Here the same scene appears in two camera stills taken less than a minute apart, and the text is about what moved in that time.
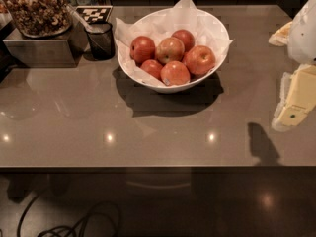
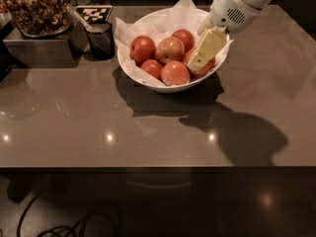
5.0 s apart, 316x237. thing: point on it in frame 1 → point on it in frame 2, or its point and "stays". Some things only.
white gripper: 303,39 → 230,11
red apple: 199,59 stays
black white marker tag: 95,14 stays
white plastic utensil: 78,17 stays
